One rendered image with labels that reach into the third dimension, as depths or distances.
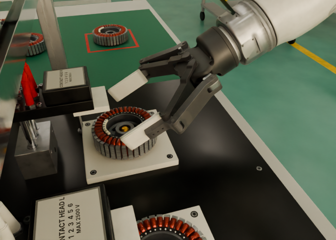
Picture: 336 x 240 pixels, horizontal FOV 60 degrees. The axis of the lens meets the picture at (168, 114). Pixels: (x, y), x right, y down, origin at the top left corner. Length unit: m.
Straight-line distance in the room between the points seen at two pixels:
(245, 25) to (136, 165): 0.27
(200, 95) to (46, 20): 0.33
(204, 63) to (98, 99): 0.17
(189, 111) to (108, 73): 0.44
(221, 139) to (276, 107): 1.54
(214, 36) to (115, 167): 0.26
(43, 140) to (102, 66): 0.40
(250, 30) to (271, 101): 1.69
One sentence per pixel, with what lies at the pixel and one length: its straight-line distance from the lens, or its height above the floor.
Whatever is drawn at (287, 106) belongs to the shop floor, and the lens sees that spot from 2.11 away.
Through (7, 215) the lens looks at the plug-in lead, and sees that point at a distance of 0.28.
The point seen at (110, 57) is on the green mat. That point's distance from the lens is 0.89.
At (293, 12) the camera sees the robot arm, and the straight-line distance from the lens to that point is 0.47.
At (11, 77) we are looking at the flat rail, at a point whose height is 1.03.
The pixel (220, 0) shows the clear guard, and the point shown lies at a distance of 0.40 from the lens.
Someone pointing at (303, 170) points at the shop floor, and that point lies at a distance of 1.68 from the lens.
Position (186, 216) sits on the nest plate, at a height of 0.78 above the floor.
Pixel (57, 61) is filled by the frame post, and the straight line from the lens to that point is 0.64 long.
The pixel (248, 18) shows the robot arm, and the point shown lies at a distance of 0.46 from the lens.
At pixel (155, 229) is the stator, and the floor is 0.82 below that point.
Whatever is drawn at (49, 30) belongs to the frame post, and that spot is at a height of 0.93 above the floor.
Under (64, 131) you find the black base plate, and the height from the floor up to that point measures 0.77.
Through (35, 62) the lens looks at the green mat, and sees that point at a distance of 0.93.
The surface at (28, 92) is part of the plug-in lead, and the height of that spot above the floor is 0.92.
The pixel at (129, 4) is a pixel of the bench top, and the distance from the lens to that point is 1.38.
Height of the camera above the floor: 1.13
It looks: 37 degrees down
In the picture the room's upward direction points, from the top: straight up
